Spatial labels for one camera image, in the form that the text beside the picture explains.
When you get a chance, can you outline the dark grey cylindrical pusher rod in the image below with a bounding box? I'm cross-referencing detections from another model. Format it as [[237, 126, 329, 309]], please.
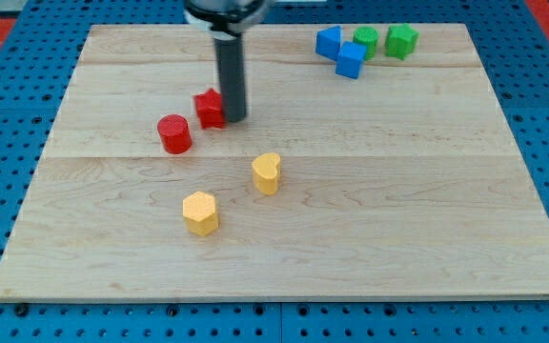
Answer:
[[213, 35, 247, 122]]

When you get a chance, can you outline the red star block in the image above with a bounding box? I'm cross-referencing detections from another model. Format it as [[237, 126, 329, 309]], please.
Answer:
[[193, 88, 226, 130]]

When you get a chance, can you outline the green star block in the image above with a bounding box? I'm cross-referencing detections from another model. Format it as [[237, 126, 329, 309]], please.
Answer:
[[385, 23, 419, 60]]

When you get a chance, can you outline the light wooden board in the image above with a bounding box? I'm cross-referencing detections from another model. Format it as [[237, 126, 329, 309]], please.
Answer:
[[0, 24, 549, 303]]

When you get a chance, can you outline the red cylinder block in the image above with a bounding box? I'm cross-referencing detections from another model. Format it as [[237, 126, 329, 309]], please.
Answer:
[[156, 114, 193, 154]]

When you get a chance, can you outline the blue triangle block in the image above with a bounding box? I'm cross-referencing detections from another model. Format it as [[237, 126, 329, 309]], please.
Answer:
[[315, 26, 342, 61]]

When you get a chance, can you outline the blue cube block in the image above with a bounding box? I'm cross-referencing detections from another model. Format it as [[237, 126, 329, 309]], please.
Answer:
[[335, 41, 367, 79]]

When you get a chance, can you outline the yellow heart block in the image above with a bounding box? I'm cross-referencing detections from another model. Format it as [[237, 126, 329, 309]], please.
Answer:
[[252, 152, 281, 195]]

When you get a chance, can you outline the green cylinder block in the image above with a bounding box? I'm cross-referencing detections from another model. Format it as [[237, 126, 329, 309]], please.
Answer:
[[353, 26, 379, 60]]

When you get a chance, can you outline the yellow hexagon block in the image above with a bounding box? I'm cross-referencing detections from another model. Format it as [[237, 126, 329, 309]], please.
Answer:
[[182, 192, 219, 236]]

